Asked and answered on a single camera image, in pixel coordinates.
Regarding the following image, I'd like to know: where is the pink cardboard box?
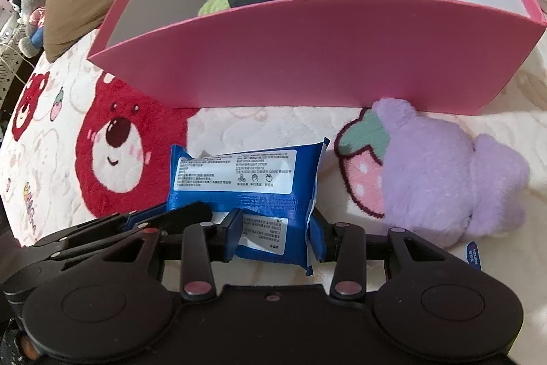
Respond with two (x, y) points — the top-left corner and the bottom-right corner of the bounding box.
(88, 0), (546, 115)

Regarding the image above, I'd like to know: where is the red bear bed sheet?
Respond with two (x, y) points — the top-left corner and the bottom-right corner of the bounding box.
(0, 27), (547, 306)

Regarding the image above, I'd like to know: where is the grey plush toy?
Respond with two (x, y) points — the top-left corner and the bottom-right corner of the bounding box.
(18, 0), (46, 58)

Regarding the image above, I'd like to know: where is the blue wet wipes pack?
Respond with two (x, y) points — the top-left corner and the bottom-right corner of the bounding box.
(167, 138), (329, 275)

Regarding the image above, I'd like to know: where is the purple plush toy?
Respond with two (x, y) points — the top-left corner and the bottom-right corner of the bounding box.
(373, 98), (530, 247)

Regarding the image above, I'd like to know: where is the cluttered bedside table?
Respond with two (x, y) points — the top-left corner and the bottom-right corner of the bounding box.
(0, 0), (37, 139)

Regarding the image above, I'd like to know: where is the white wet wipes pack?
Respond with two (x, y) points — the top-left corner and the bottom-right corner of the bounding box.
(461, 241), (482, 271)

